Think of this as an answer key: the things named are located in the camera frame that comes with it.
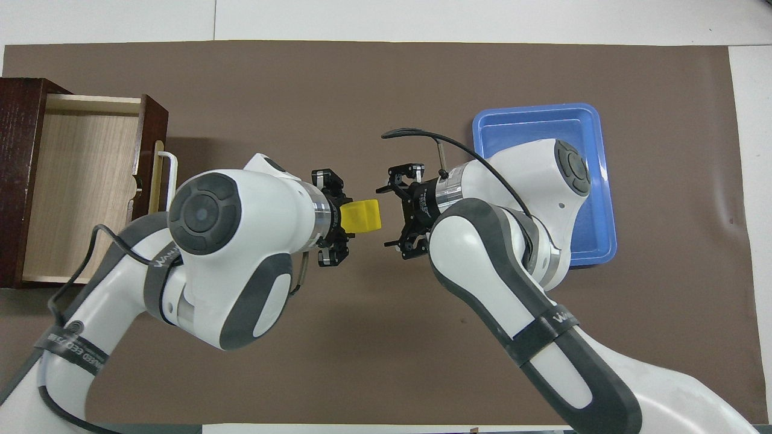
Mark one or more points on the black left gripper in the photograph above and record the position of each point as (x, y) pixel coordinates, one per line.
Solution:
(335, 214)

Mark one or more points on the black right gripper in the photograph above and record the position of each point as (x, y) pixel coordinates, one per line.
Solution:
(425, 202)

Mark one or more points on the yellow cube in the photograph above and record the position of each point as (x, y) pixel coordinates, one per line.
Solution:
(360, 217)

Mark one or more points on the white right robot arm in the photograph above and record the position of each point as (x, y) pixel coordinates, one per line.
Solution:
(518, 265)

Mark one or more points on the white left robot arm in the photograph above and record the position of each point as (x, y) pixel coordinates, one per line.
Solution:
(241, 259)

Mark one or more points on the brown paper table mat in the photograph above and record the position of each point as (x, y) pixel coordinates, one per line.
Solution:
(374, 337)

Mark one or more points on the blue plastic tray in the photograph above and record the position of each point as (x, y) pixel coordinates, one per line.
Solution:
(531, 123)

